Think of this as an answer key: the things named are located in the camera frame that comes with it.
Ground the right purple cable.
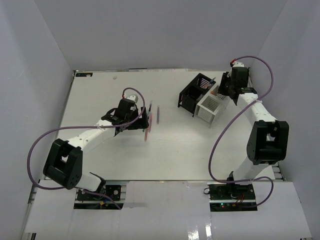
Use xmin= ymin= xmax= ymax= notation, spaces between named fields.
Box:
xmin=207 ymin=55 xmax=275 ymax=208

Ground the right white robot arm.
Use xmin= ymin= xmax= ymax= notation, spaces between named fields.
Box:
xmin=218 ymin=66 xmax=289 ymax=200

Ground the grey pen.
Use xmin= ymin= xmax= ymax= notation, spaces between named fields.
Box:
xmin=156 ymin=105 xmax=160 ymax=125

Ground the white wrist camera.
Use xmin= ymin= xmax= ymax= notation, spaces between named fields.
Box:
xmin=230 ymin=58 xmax=245 ymax=68
xmin=125 ymin=94 xmax=139 ymax=103

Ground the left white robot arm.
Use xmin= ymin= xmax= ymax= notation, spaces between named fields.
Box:
xmin=43 ymin=94 xmax=149 ymax=200

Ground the black slotted container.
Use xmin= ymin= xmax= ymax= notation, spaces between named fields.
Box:
xmin=177 ymin=73 xmax=216 ymax=116

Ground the mauve pen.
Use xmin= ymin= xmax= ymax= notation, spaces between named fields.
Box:
xmin=148 ymin=112 xmax=153 ymax=133

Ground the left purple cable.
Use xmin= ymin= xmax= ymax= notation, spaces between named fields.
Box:
xmin=26 ymin=87 xmax=146 ymax=210

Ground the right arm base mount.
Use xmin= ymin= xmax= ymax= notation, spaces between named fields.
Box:
xmin=203 ymin=183 xmax=258 ymax=213

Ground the white slotted container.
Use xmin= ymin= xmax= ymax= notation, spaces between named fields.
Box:
xmin=194 ymin=83 xmax=230 ymax=128

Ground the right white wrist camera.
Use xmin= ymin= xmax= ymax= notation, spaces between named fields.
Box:
xmin=230 ymin=58 xmax=245 ymax=68

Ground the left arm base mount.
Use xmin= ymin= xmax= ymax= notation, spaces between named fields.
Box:
xmin=73 ymin=181 xmax=128 ymax=210

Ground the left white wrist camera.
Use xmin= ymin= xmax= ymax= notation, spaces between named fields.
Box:
xmin=125 ymin=94 xmax=139 ymax=103

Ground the tan pen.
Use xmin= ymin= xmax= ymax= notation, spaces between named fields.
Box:
xmin=144 ymin=129 xmax=149 ymax=142

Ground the left blue table label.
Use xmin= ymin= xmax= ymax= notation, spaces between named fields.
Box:
xmin=75 ymin=72 xmax=93 ymax=78

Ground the purple cable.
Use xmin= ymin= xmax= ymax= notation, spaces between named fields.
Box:
xmin=207 ymin=55 xmax=275 ymax=208
xmin=26 ymin=87 xmax=146 ymax=210

